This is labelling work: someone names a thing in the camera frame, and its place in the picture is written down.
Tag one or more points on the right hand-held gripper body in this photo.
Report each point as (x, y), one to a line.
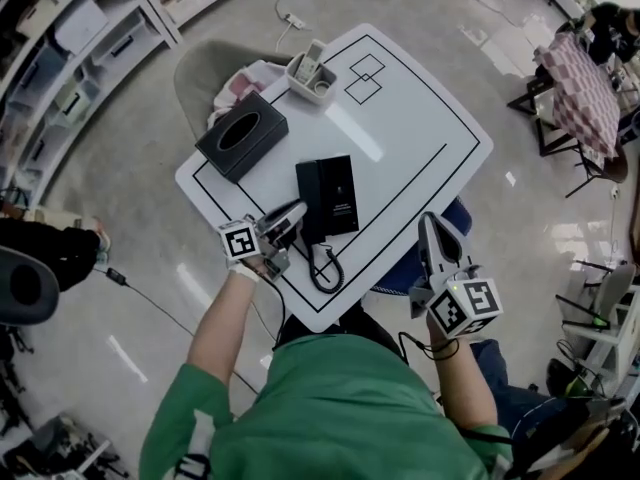
(462, 304)

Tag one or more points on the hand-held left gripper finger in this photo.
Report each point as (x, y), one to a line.
(287, 211)
(286, 235)

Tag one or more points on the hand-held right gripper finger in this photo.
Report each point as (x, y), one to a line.
(427, 243)
(454, 240)

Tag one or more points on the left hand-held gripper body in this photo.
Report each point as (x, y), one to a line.
(241, 243)

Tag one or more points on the black telephone handset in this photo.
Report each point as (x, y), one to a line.
(310, 198)

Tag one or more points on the black telephone base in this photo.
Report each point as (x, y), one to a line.
(340, 193)

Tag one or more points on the person's left forearm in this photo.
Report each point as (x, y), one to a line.
(220, 318)

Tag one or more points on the person's right forearm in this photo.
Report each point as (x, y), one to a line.
(462, 388)

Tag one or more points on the person's left hand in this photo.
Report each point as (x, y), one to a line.
(256, 267)

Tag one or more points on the white wrist band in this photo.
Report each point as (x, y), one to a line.
(244, 271)

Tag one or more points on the blue stool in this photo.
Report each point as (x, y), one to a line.
(400, 273)

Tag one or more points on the black tissue box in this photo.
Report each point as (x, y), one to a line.
(240, 138)

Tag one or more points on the person's blue jeans leg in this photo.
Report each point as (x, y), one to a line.
(505, 383)

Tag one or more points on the grey desk organizer tray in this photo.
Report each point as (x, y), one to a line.
(312, 85)

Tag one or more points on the pink and white cloth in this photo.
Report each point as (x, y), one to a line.
(240, 88)

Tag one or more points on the white remote control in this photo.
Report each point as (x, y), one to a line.
(307, 63)

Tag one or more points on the black bag with gear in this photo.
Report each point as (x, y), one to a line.
(585, 408)

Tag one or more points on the grey-green upholstered chair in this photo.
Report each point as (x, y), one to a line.
(200, 68)

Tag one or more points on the person's green shirt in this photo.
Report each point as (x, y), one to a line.
(325, 408)

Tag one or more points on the table with checkered cloth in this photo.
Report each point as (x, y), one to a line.
(582, 93)

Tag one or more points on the black office chair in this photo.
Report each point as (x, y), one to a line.
(25, 285)

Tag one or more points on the white shelving unit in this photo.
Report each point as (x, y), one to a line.
(75, 83)

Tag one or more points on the translucent storage bin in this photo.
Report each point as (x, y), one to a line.
(120, 43)

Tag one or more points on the white storage box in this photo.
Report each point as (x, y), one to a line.
(80, 25)

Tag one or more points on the pile of black equipment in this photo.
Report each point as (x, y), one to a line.
(55, 448)

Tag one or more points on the white frame chair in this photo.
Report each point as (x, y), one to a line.
(607, 313)

